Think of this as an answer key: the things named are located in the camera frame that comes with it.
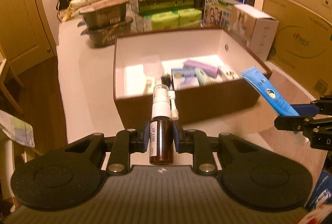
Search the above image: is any upper black instant food bowl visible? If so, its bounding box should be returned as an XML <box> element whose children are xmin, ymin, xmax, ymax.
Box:
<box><xmin>78</xmin><ymin>0</ymin><xmax>129</xmax><ymax>29</ymax></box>

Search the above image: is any wooden door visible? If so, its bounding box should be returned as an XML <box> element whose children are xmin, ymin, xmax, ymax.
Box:
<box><xmin>1</xmin><ymin>0</ymin><xmax>56</xmax><ymax>75</ymax></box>

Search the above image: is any blue hand cream tube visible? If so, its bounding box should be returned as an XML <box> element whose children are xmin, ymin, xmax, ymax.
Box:
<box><xmin>241</xmin><ymin>67</ymin><xmax>299</xmax><ymax>116</ymax></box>

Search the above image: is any blue white medicine box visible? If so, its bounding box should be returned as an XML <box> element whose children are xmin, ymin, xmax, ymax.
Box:
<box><xmin>171</xmin><ymin>68</ymin><xmax>199</xmax><ymax>91</ymax></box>

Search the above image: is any purple rectangular case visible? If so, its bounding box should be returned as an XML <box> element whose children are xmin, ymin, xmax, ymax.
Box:
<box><xmin>183</xmin><ymin>59</ymin><xmax>219</xmax><ymax>78</ymax></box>

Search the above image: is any clear plastic case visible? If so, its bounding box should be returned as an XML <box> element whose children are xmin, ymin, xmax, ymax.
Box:
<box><xmin>142</xmin><ymin>55</ymin><xmax>164</xmax><ymax>84</ymax></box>

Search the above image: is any large brown cardboard box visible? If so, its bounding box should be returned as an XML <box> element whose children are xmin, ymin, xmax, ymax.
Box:
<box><xmin>262</xmin><ymin>0</ymin><xmax>331</xmax><ymax>98</ymax></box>

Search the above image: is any brown storage box white inside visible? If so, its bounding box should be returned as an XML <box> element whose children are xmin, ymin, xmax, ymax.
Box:
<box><xmin>113</xmin><ymin>28</ymin><xmax>271</xmax><ymax>127</ymax></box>

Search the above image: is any white photo printed box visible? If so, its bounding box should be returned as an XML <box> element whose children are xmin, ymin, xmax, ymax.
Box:
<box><xmin>229</xmin><ymin>4</ymin><xmax>279</xmax><ymax>61</ymax></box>

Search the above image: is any green patterned cloth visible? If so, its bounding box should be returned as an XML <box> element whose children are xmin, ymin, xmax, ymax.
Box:
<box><xmin>1</xmin><ymin>110</ymin><xmax>35</xmax><ymax>148</ymax></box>

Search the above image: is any brown spray bottle white nozzle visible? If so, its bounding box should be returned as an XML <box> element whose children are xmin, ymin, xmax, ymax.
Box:
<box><xmin>149</xmin><ymin>84</ymin><xmax>177</xmax><ymax>165</ymax></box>

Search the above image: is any lower black instant food bowl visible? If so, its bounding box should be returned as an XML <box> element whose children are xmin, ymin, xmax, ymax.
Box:
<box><xmin>81</xmin><ymin>17</ymin><xmax>133</xmax><ymax>48</ymax></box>

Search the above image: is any white green medicine box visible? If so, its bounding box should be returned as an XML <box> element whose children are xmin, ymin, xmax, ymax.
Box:
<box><xmin>218</xmin><ymin>64</ymin><xmax>239</xmax><ymax>81</ymax></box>

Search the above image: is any black instant food bowl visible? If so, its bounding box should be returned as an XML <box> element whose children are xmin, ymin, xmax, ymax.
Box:
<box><xmin>78</xmin><ymin>0</ymin><xmax>129</xmax><ymax>29</ymax></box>
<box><xmin>81</xmin><ymin>17</ymin><xmax>133</xmax><ymax>48</ymax></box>

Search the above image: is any wooden chair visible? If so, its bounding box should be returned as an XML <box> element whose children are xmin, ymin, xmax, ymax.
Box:
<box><xmin>1</xmin><ymin>46</ymin><xmax>25</xmax><ymax>116</ymax></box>

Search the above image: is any green tissue pack bundle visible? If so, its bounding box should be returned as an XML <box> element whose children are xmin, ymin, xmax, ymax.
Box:
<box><xmin>136</xmin><ymin>8</ymin><xmax>203</xmax><ymax>32</ymax></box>

